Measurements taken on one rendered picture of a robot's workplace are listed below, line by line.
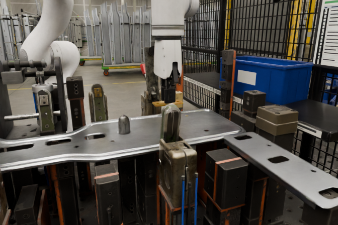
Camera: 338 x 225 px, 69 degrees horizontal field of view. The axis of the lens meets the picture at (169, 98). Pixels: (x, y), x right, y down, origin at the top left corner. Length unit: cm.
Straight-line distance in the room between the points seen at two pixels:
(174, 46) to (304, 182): 40
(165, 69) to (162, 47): 5
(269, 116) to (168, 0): 39
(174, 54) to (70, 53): 61
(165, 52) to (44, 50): 56
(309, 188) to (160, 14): 48
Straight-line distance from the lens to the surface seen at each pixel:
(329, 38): 97
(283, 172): 54
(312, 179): 55
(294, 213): 96
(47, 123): 79
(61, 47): 112
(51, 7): 101
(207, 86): 114
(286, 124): 71
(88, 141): 65
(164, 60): 61
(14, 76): 80
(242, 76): 96
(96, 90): 79
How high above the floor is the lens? 126
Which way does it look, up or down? 15 degrees down
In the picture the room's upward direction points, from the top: straight up
